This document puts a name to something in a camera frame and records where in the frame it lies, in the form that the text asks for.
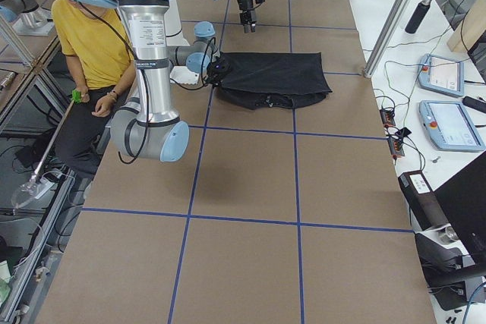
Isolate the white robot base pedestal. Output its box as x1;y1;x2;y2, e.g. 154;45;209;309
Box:
164;0;199;88

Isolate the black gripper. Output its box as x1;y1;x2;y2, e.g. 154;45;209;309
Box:
237;0;257;33
204;58;232;87

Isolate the person in yellow shirt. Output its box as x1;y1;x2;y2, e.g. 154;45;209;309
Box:
51;0;135;180

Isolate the black water bottle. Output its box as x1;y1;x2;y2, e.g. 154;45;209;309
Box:
405;0;432;34

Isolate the black printed t-shirt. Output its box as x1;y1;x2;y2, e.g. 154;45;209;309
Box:
216;52;332;110

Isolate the green handled reacher stick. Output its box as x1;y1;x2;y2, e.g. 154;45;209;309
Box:
11;89;82;210

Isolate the far teach pendant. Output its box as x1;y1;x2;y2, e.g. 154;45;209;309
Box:
418;53;465;97

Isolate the near teach pendant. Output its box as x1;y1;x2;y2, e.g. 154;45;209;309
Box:
418;100;485;153

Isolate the aluminium frame post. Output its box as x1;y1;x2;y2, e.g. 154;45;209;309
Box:
363;0;411;78

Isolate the black box with label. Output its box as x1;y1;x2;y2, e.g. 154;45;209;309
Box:
398;170;449;230

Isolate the black monitor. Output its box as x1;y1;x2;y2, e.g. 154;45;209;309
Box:
434;153;486;263

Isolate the teach pendant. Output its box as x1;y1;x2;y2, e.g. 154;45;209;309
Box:
418;53;465;97
418;100;485;153

